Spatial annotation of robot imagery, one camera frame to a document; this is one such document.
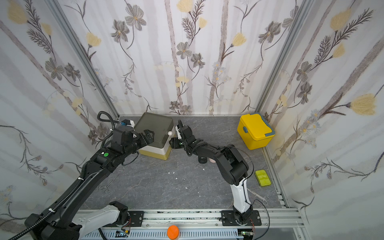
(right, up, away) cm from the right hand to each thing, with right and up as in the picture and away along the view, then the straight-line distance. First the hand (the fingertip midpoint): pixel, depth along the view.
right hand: (172, 138), depth 91 cm
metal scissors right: (+52, -33, -11) cm, 63 cm away
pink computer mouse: (+25, -14, +2) cm, 29 cm away
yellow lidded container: (+52, +4, +3) cm, 53 cm away
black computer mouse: (+19, -14, +2) cm, 23 cm away
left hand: (-9, +3, -17) cm, 20 cm away
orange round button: (+5, -38, -29) cm, 48 cm away
